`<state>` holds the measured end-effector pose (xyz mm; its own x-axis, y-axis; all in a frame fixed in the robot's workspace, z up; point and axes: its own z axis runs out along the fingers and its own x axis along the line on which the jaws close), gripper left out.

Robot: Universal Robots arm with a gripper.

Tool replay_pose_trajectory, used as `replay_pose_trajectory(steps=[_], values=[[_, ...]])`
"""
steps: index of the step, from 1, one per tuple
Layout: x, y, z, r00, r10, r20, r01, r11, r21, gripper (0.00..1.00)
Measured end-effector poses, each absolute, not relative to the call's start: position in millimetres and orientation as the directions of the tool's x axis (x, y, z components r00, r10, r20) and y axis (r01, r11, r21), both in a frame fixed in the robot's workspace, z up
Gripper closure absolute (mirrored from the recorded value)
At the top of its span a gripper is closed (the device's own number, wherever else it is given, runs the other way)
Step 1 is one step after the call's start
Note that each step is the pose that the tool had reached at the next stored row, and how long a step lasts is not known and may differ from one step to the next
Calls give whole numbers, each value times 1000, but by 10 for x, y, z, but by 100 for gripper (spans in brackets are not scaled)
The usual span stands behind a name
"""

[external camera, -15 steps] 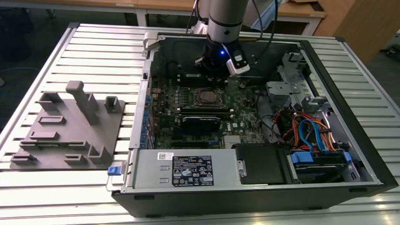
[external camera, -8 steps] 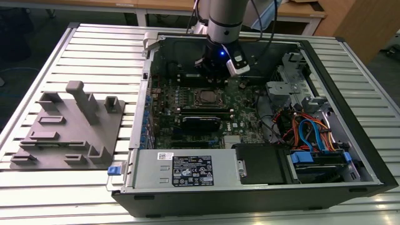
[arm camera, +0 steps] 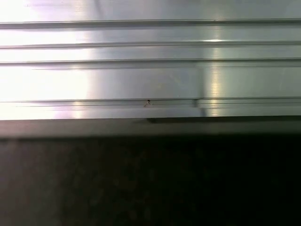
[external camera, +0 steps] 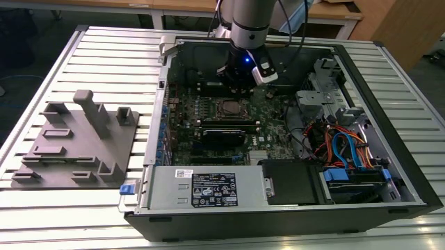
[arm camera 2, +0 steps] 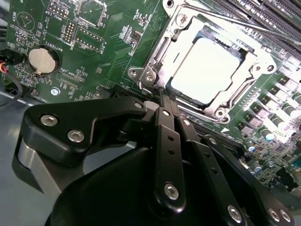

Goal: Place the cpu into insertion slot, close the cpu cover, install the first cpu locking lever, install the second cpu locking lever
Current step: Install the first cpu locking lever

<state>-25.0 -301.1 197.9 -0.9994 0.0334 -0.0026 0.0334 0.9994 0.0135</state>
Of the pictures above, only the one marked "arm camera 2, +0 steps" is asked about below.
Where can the metal socket cover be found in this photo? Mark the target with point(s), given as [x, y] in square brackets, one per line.
[175, 47]

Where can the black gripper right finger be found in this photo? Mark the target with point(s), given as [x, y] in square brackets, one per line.
[202, 160]

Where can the metal locking lever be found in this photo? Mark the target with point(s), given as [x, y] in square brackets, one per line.
[195, 110]
[265, 31]

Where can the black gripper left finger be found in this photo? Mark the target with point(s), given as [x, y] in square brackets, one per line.
[70, 117]

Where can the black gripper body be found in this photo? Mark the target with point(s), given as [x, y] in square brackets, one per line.
[105, 200]

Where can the silver CPU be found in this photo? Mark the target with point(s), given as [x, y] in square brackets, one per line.
[204, 70]

